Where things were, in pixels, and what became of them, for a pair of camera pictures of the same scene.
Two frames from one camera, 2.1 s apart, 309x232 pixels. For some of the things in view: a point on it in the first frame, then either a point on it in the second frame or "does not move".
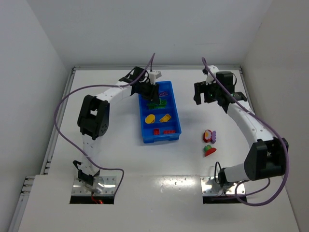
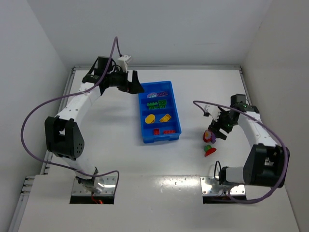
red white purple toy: [207, 136] does not move
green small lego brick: [206, 148] does not move
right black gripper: [201, 90] → [221, 124]
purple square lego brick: [163, 93] does not move
